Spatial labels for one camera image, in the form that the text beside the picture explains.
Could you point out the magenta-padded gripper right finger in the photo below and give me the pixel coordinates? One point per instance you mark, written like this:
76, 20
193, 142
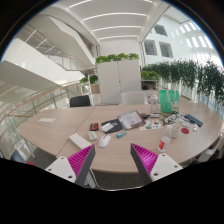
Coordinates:
146, 159

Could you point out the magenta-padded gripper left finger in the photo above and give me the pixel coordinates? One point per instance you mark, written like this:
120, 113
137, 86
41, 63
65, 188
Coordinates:
81, 159

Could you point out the white power strip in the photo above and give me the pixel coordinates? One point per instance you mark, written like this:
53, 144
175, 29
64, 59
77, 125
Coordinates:
79, 140

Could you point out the small white device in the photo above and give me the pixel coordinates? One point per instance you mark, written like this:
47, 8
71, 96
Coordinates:
92, 135

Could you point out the white computer mouse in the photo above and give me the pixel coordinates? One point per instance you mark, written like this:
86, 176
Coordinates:
104, 140

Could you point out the colourful sticker sheet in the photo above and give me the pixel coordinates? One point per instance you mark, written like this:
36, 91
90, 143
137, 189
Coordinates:
151, 125

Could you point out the small black red case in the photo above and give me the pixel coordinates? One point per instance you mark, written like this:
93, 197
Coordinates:
94, 126

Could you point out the teal highlighter pen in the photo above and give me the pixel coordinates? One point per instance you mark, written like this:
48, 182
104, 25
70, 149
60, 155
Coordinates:
121, 134

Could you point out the white grid-pattern mug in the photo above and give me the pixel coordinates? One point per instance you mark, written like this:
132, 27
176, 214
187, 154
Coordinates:
175, 130

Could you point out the open printed booklet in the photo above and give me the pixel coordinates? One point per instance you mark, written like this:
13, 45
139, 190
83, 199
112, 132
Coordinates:
130, 119

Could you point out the black notebook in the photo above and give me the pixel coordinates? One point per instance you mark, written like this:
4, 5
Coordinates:
115, 127

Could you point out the white paper sheet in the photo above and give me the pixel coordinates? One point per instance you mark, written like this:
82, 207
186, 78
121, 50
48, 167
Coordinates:
46, 120

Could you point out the clear tumbler with lid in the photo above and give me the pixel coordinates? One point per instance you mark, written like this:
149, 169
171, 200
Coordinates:
154, 104

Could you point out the black chair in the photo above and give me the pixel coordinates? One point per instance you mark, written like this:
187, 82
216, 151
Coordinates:
80, 101

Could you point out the clear plastic packet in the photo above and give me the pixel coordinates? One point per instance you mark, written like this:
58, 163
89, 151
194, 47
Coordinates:
195, 127

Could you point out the green tote bag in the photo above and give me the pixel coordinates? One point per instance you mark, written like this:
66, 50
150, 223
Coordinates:
168, 101

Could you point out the glass railing with wooden handrail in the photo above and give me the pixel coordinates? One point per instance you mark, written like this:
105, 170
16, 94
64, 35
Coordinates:
36, 101

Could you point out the brown planter with green plants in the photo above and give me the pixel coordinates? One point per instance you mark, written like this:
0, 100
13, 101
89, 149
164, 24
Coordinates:
89, 80

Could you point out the white cabinet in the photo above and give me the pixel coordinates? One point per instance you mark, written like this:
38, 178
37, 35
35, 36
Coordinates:
118, 83

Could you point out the low planter with green plants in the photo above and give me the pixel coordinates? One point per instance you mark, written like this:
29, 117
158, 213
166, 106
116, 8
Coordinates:
150, 76

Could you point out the row of tall green plants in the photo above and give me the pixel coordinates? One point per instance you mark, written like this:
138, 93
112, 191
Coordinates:
193, 76

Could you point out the green plants atop cabinet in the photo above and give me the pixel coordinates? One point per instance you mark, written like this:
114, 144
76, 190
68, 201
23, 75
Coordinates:
116, 57

